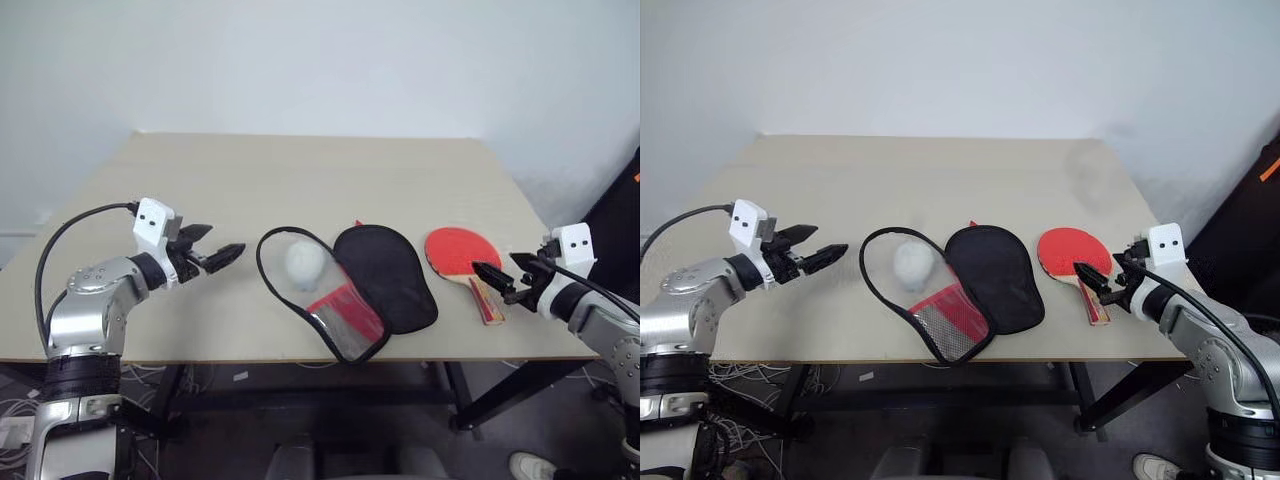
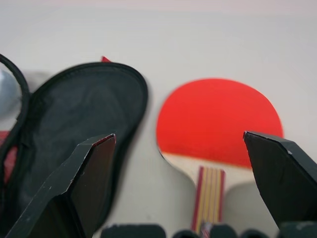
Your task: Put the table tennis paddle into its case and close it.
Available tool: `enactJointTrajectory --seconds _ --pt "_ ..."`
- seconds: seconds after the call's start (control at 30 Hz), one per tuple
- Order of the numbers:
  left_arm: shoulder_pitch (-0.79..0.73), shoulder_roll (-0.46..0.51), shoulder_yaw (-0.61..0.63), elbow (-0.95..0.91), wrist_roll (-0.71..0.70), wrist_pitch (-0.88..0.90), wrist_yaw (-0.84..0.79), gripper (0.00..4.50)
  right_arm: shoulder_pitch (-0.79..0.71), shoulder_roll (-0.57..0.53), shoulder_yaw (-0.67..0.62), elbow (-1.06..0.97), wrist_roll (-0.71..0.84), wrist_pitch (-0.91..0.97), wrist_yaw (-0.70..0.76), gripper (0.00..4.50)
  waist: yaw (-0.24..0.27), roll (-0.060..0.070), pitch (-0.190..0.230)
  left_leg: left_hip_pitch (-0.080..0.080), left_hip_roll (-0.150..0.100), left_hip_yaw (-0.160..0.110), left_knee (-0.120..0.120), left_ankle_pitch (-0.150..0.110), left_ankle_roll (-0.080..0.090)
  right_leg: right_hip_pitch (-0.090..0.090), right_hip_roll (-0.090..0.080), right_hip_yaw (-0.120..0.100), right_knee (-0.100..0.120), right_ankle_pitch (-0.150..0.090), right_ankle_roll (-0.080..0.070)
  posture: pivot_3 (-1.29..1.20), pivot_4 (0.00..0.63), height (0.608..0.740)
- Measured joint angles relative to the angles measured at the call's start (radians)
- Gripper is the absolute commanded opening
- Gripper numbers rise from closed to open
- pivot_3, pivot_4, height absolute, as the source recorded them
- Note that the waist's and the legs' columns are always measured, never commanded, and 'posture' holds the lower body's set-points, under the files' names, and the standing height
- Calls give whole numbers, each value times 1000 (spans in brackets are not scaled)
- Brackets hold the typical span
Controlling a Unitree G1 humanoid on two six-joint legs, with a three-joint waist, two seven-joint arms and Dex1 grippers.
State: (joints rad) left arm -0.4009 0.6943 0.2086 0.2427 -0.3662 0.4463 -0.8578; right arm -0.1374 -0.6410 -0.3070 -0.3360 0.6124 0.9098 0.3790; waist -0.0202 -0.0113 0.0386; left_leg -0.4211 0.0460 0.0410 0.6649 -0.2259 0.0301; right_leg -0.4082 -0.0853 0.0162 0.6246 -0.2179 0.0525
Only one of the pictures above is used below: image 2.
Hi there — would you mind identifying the red and black paddle case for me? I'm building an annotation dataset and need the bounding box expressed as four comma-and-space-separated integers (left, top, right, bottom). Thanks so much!
0, 53, 149, 238

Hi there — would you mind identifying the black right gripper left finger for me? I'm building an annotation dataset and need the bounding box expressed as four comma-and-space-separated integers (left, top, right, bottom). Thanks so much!
4, 133, 117, 238

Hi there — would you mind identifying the white and blue plush toy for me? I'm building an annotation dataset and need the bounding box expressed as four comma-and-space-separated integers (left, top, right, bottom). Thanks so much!
0, 69, 22, 117

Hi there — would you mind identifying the red table tennis paddle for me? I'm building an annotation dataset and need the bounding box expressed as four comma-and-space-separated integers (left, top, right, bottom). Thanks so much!
156, 78, 284, 235

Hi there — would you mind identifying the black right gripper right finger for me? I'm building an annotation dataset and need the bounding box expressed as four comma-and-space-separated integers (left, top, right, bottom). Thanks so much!
243, 130, 317, 232

